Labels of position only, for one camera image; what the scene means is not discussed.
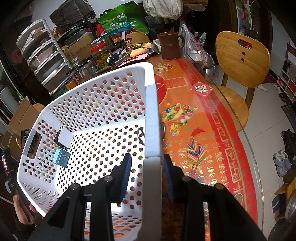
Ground wooden chair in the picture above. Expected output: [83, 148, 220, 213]
[215, 31, 270, 133]

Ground cardboard box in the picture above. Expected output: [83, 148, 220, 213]
[1, 98, 40, 160]

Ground white square charger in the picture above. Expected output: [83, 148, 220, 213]
[54, 128, 73, 150]

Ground white plastic bag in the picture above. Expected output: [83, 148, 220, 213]
[179, 20, 216, 72]

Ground floral red tablecloth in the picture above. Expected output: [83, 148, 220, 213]
[149, 55, 262, 225]

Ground hanging beige cloth bag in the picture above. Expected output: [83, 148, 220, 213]
[142, 0, 183, 20]

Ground green shopping bag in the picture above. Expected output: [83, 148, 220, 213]
[98, 1, 149, 34]

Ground white perforated plastic basket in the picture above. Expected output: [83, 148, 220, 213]
[17, 62, 162, 240]

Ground stacked clear food covers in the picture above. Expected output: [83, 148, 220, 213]
[16, 19, 72, 94]

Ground metal ring hook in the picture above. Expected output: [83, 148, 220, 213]
[137, 127, 145, 145]

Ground brown ceramic mug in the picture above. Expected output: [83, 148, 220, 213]
[157, 32, 185, 60]

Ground red fu paper card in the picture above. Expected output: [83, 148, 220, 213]
[190, 82, 213, 98]

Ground grey shoes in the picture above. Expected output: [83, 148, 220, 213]
[273, 150, 292, 177]

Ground red lid pickle jar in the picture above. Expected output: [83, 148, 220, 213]
[91, 43, 110, 70]

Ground blue wall charger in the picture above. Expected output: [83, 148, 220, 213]
[53, 149, 70, 168]

